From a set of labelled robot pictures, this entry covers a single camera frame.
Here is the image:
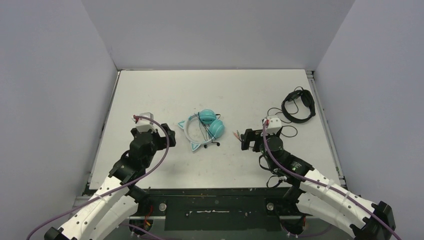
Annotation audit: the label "black cable pink green plugs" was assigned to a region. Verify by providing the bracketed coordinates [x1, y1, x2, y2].
[233, 109, 298, 189]

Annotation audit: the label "teal cat ear headphones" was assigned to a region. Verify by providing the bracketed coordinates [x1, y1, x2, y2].
[177, 109, 225, 153]

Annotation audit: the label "thin black earbud cable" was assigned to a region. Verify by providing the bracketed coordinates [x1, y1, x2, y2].
[197, 111, 222, 149]

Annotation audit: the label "black over-ear headset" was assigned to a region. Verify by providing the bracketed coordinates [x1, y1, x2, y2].
[281, 86, 317, 124]

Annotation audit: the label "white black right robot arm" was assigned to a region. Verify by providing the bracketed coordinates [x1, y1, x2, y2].
[238, 116, 400, 240]

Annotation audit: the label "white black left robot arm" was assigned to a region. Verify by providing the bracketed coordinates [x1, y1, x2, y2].
[43, 113, 176, 240]

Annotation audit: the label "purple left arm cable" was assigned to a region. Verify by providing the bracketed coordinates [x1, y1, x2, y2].
[25, 115, 186, 240]

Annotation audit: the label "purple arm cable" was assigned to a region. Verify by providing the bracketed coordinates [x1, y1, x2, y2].
[261, 119, 403, 240]
[25, 115, 186, 240]

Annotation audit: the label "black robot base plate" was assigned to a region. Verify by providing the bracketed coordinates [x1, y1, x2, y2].
[128, 187, 303, 232]

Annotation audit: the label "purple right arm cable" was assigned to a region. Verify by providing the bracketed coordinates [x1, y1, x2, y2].
[261, 119, 403, 240]

